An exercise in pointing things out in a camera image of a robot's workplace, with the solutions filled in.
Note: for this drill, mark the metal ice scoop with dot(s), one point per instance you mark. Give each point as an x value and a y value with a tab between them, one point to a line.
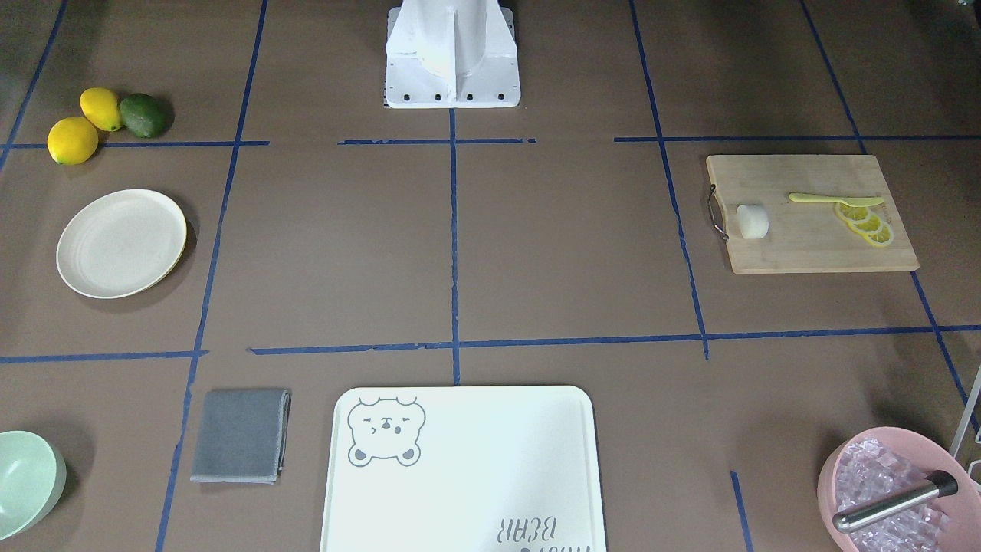
938	484

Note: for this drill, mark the wooden cutting board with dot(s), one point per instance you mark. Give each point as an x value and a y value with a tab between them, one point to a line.
804	238

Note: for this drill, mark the yellow plastic knife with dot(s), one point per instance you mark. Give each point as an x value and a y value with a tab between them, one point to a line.
816	198

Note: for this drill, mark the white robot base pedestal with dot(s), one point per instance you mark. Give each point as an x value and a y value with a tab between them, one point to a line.
451	55

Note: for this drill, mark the yellow lemon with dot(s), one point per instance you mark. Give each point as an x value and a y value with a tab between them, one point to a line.
72	141
101	107

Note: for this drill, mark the pink bowl with ice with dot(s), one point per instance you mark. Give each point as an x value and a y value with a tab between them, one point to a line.
889	489

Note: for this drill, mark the mint green bowl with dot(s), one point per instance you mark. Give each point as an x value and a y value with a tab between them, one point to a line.
33	473

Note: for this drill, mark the white bear tray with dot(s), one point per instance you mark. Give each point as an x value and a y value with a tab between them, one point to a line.
464	468

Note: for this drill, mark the grey folded cloth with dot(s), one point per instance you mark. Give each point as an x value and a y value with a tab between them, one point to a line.
241	437

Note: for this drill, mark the green avocado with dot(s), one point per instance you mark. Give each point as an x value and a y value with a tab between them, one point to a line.
144	116

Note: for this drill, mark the cream round plate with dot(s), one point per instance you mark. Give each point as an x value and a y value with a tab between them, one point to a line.
121	244

